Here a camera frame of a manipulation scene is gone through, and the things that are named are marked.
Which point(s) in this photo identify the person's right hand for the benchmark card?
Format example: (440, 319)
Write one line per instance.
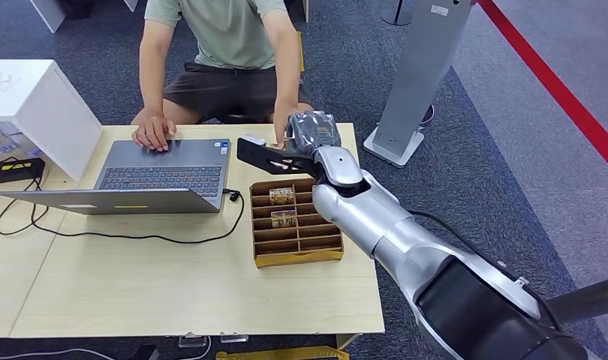
(154, 133)

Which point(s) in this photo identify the brown divided card holder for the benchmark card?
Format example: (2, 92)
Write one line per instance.
(284, 248)

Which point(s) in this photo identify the red barrier band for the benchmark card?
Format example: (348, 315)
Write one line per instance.
(557, 89)

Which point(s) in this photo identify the white furniture panel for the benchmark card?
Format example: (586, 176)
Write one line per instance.
(48, 12)

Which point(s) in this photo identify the black power adapter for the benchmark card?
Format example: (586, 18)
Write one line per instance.
(18, 170)

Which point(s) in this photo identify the person's right forearm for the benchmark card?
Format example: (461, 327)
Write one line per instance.
(151, 89)

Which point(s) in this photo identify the person's left hand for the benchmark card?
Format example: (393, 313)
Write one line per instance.
(280, 124)

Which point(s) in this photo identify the person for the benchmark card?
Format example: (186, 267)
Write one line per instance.
(229, 35)

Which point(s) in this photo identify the black stool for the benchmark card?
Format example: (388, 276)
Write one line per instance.
(237, 119)

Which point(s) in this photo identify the clear plastic clamp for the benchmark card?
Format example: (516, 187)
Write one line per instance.
(233, 339)
(192, 341)

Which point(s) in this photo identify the grey kiosk stand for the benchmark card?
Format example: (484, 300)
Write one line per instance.
(423, 64)

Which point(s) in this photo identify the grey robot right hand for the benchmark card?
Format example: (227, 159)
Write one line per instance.
(314, 131)

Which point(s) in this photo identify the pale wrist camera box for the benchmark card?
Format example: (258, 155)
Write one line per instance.
(255, 139)

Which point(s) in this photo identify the grey laptop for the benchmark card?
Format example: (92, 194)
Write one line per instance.
(160, 179)

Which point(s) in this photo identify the chrome stanchion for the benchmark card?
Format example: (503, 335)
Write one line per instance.
(592, 298)

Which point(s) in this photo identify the white cabinet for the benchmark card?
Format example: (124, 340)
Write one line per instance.
(35, 99)

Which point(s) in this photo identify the dark round stanchion base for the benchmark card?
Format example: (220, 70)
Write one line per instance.
(396, 15)

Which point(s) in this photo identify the yellow floor tape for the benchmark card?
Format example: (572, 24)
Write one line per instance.
(284, 355)

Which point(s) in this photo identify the black camera bracket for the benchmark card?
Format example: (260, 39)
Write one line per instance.
(264, 156)

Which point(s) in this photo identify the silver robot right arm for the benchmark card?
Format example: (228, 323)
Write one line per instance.
(408, 238)

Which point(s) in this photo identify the yellow strip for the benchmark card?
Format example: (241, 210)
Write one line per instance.
(300, 49)

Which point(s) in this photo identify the person's left forearm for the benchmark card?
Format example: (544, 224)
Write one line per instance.
(286, 84)

